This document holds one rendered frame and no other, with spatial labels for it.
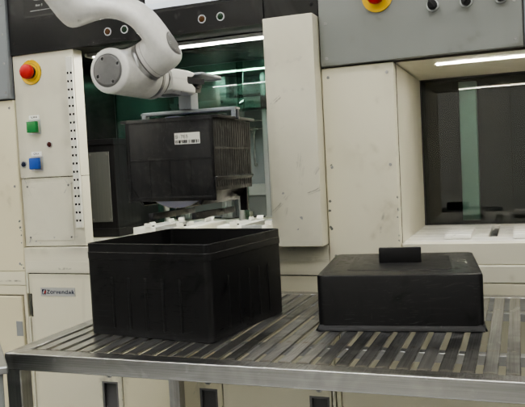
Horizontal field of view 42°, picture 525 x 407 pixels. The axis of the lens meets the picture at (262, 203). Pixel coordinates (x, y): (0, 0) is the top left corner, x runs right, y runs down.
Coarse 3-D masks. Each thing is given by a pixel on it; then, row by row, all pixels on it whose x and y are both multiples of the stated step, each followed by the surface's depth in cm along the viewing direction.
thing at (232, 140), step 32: (192, 96) 154; (128, 128) 150; (160, 128) 147; (192, 128) 145; (224, 128) 148; (128, 160) 151; (160, 160) 148; (192, 160) 145; (224, 160) 148; (128, 192) 151; (160, 192) 149; (192, 192) 146; (224, 192) 152
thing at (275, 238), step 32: (96, 256) 129; (128, 256) 125; (160, 256) 122; (192, 256) 119; (224, 256) 122; (256, 256) 132; (96, 288) 130; (128, 288) 126; (160, 288) 123; (192, 288) 119; (224, 288) 122; (256, 288) 132; (96, 320) 130; (128, 320) 127; (160, 320) 123; (192, 320) 120; (224, 320) 122; (256, 320) 132
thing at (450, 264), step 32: (352, 256) 146; (384, 256) 134; (416, 256) 132; (448, 256) 138; (320, 288) 123; (352, 288) 122; (384, 288) 121; (416, 288) 119; (448, 288) 118; (480, 288) 117; (320, 320) 124; (352, 320) 122; (384, 320) 121; (416, 320) 120; (448, 320) 118; (480, 320) 117
